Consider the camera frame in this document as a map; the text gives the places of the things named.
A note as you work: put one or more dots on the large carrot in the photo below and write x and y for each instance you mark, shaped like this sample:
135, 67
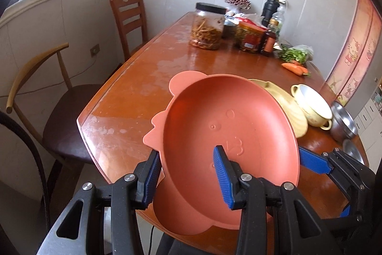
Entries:
292, 68

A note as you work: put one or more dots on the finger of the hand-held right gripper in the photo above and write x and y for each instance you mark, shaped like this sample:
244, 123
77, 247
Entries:
313, 161
346, 211

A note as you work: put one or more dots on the pink cartoon cat poster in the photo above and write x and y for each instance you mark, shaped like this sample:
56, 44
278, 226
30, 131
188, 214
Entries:
355, 49

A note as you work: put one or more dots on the dark sauce bottle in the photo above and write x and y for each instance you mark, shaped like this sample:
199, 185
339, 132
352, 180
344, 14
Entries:
268, 44

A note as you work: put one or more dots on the pale yellow plate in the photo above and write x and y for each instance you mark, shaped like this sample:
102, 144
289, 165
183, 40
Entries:
291, 111

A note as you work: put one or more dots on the brown wooden slatted chair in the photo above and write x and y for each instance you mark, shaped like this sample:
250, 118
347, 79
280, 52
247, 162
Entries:
128, 8

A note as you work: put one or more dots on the wall socket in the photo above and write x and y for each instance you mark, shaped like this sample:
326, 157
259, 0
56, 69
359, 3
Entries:
95, 50

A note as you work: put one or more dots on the orange-lidded pickle jar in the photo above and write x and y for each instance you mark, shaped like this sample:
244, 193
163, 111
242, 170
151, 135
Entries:
249, 40

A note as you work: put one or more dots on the white cabinet shelving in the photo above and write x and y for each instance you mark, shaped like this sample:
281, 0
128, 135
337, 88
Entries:
368, 117

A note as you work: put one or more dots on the black thermos flask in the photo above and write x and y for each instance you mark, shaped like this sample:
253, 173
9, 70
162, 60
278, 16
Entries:
270, 8

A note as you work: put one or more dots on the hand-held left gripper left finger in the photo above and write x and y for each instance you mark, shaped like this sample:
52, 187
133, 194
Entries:
150, 180

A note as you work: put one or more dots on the stainless steel bowl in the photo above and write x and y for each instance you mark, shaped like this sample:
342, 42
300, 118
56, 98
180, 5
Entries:
343, 123

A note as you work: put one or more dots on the black-lidded jar of dried strips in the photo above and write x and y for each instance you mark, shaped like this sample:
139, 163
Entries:
206, 31

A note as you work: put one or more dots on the bunch of green herbs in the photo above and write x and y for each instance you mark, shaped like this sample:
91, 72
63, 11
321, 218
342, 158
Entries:
294, 55

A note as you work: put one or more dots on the orange animal-shaped plate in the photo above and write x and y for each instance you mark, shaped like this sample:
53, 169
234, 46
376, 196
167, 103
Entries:
209, 111

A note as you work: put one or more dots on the clear plastic bag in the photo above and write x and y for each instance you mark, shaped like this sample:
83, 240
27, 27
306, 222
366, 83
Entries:
307, 51

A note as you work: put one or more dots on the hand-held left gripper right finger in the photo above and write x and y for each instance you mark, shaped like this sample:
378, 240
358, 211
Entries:
222, 177

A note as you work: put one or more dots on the curved-back chair with dark seat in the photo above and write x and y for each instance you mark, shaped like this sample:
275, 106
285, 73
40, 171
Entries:
68, 129

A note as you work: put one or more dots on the wide stainless steel basin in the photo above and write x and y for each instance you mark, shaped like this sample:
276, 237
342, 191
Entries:
229, 29

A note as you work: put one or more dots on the beaded flower ornament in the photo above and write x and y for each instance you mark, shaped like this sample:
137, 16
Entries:
237, 0

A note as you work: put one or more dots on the white wall outlet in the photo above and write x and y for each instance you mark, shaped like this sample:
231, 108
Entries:
284, 1

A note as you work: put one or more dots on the small stainless steel dish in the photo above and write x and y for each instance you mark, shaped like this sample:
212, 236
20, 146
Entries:
353, 152

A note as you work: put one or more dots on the red and white packet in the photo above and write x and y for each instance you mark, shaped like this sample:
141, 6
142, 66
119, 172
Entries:
246, 18

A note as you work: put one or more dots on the clear plastic bottle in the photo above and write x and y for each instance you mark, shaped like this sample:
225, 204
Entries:
279, 17

